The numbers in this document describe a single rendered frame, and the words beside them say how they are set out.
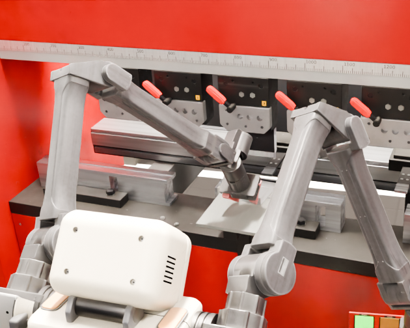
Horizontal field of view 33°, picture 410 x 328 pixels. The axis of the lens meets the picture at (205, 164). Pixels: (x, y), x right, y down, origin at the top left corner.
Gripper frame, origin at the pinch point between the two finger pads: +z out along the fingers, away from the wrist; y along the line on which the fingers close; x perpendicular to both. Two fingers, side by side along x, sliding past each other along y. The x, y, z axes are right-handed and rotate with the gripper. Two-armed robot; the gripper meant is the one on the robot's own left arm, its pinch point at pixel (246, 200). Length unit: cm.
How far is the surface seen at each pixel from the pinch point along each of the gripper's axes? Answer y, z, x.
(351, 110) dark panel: -15, 32, -56
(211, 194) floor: 87, 171, -89
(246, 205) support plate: 0.2, 1.2, 1.1
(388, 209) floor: -13, 178, -97
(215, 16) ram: 10, -36, -35
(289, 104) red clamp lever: -11.3, -19.4, -19.8
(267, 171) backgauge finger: 0.4, 11.2, -16.3
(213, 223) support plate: 5.5, -4.8, 10.9
